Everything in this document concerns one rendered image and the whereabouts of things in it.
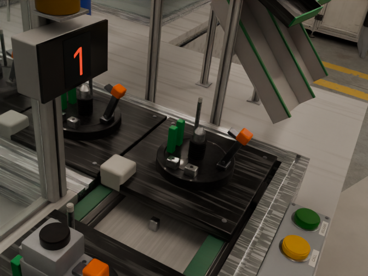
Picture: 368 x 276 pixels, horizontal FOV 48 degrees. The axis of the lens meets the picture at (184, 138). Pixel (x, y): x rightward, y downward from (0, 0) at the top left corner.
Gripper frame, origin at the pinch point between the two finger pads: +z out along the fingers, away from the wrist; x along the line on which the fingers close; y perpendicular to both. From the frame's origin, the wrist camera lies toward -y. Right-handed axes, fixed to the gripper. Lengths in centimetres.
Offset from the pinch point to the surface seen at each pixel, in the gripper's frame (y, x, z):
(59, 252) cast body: -18.7, -40.0, 14.8
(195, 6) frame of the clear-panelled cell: -77, 115, 35
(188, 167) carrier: -18.5, -10.5, 22.7
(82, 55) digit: -29.2, -23.1, 2.3
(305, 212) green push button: 0.8, -5.8, 26.0
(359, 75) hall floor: -2, 328, 123
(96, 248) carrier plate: -22.2, -29.7, 26.2
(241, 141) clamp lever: -12.0, -5.9, 17.3
